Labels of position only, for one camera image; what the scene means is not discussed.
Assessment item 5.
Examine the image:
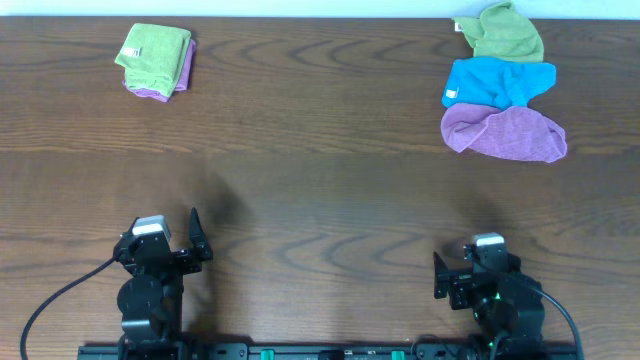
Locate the pink microfiber cloth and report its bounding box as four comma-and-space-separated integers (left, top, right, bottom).
441, 103, 568, 163

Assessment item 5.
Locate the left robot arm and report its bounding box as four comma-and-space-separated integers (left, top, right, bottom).
113, 209, 213, 359

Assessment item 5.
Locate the crumpled green cloth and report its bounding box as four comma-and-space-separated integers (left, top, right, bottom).
453, 1, 544, 63

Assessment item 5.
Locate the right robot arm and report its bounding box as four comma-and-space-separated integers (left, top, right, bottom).
433, 243, 550, 360

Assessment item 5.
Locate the folded pink cloth under green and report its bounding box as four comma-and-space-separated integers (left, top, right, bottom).
122, 40, 197, 103

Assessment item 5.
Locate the crumpled blue cloth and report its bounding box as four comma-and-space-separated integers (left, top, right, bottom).
441, 57, 557, 110

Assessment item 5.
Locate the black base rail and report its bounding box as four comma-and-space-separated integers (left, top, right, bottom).
77, 340, 585, 360

